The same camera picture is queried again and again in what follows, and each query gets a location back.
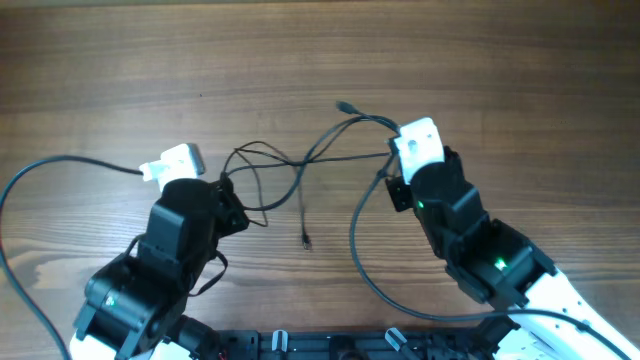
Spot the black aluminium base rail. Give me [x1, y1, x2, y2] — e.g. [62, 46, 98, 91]
[204, 328, 494, 360]

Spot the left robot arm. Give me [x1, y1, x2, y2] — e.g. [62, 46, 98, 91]
[74, 177, 249, 359]

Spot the camera black cable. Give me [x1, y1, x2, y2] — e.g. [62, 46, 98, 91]
[348, 154, 640, 360]
[0, 154, 144, 360]

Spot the black thin cable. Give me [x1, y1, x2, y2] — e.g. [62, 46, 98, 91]
[220, 140, 391, 251]

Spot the right camera black cable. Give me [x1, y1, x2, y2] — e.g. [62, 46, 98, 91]
[348, 154, 640, 360]

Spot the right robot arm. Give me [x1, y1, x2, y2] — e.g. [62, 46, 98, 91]
[387, 146, 639, 359]

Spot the left camera black cable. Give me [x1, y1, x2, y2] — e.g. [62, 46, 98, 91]
[0, 154, 144, 360]

